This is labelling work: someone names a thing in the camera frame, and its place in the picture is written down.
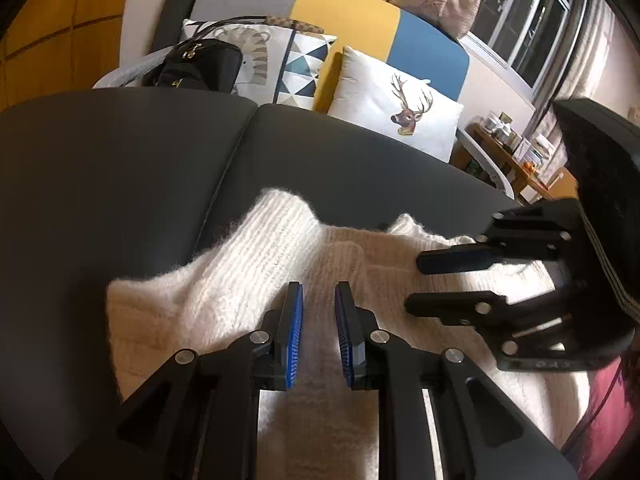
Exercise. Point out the white knit sweater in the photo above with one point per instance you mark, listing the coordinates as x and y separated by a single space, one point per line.
225 300

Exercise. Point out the triangle pattern pillow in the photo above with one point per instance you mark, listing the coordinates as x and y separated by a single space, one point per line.
300 65

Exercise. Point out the row of small jars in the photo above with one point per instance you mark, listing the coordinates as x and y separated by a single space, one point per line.
497 127

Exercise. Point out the white deer print pillow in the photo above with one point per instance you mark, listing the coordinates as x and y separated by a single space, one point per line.
370 95

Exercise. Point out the black handbag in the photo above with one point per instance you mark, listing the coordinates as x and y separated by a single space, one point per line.
200 67

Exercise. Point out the wooden side table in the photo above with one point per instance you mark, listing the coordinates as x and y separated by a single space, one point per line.
520 170

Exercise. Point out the person's red garment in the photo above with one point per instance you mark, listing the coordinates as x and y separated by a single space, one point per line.
610 410

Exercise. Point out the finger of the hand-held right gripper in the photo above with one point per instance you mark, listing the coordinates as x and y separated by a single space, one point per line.
450 306
450 262

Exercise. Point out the stack of books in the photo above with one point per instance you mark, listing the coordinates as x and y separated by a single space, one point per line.
537 150

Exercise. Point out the white framed window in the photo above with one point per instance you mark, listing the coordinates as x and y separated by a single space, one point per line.
525 20

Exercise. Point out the grey yellow blue sofa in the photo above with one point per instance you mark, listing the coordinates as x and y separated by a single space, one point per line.
350 10

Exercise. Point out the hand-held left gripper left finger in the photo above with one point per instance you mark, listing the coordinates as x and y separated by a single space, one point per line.
295 335

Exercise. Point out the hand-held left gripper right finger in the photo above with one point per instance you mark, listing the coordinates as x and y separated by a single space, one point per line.
345 335

